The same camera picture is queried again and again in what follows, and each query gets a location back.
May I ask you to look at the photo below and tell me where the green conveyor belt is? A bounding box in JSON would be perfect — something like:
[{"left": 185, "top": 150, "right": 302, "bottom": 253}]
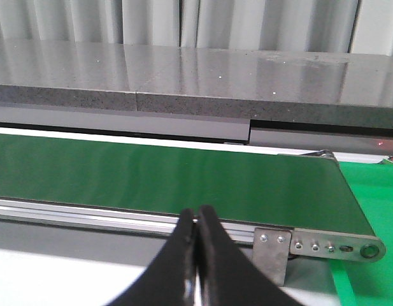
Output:
[{"left": 0, "top": 134, "right": 373, "bottom": 235}]

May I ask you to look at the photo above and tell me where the bright green mat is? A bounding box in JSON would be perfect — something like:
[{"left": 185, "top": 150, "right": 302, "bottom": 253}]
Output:
[{"left": 329, "top": 162, "right": 393, "bottom": 305}]

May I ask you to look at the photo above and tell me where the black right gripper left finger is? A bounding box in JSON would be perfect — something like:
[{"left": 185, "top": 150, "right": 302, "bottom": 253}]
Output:
[{"left": 109, "top": 208, "right": 196, "bottom": 305}]

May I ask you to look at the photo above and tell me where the grey panel under countertop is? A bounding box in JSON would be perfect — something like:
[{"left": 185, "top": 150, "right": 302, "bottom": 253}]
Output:
[{"left": 0, "top": 103, "right": 393, "bottom": 155}]

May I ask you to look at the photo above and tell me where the metal conveyor end bracket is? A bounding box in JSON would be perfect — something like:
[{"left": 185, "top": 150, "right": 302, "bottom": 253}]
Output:
[{"left": 252, "top": 227, "right": 387, "bottom": 286}]

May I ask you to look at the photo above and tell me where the grey stone countertop slab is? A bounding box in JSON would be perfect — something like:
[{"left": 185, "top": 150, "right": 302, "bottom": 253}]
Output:
[{"left": 0, "top": 38, "right": 393, "bottom": 132}]

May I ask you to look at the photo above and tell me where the aluminium conveyor side rail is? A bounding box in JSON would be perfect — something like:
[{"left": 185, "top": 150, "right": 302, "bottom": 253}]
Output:
[{"left": 0, "top": 197, "right": 256, "bottom": 247}]

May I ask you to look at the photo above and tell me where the white pleated curtain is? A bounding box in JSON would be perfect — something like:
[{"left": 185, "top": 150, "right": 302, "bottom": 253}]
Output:
[{"left": 0, "top": 1, "right": 393, "bottom": 56}]

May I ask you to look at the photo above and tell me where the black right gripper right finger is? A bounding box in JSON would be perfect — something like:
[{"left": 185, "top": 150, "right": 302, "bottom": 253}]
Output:
[{"left": 196, "top": 205, "right": 300, "bottom": 305}]

